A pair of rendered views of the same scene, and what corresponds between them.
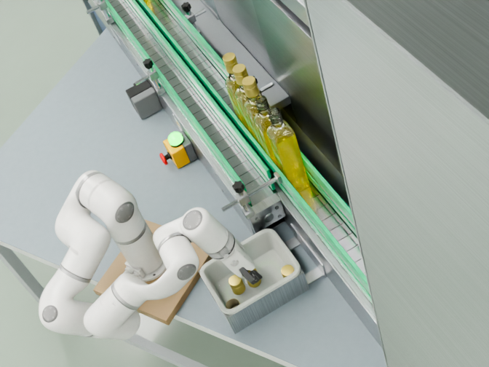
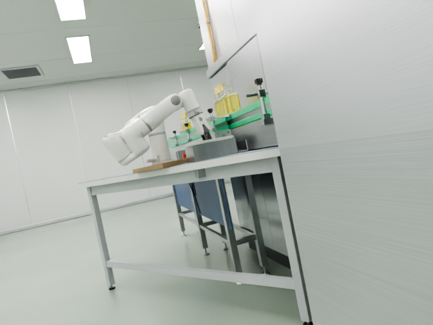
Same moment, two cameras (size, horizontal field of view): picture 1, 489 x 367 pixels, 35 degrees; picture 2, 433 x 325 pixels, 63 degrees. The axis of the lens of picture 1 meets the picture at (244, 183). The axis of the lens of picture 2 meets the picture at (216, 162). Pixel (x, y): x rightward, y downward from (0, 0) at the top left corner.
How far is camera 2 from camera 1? 1.77 m
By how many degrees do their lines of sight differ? 46
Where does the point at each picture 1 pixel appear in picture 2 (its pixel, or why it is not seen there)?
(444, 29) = not seen: outside the picture
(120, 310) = (140, 122)
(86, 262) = not seen: hidden behind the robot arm
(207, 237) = (189, 96)
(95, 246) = not seen: hidden behind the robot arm
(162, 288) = (162, 105)
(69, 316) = (116, 137)
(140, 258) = (158, 147)
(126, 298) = (144, 117)
